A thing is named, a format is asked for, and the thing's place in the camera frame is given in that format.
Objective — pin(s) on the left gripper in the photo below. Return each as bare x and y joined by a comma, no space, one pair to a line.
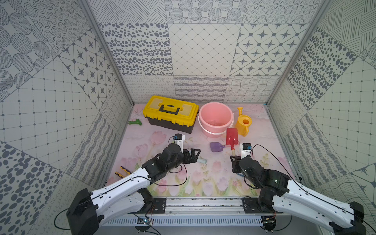
188,155

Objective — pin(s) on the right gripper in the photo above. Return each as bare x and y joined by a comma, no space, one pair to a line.
235,164

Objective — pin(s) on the purple shovel pink handle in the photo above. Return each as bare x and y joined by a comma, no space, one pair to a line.
217,147

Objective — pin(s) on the red shovel wooden handle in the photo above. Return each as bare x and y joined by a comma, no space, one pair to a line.
232,139

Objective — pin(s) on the yellow watering can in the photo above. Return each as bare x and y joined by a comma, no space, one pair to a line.
243,123

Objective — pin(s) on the pink plastic bucket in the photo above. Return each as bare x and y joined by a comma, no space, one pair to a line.
215,118

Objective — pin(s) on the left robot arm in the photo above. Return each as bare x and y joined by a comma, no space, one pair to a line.
90,210

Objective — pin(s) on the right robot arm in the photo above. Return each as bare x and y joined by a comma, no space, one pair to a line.
278,192

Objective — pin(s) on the light blue trowel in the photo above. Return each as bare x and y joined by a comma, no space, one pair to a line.
202,161

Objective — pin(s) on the yellow and black toolbox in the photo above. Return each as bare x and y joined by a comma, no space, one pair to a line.
171,113

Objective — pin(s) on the green toy tool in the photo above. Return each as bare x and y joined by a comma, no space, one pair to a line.
135,122

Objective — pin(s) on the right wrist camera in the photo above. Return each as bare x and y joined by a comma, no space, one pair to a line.
245,149

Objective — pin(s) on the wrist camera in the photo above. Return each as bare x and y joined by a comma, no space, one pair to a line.
245,149
179,139

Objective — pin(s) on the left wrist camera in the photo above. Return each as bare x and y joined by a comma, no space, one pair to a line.
179,139

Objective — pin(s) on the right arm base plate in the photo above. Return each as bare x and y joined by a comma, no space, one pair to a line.
250,205

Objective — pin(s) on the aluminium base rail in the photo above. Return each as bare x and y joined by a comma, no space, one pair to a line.
197,211

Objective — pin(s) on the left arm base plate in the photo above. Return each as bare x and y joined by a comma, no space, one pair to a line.
155,206

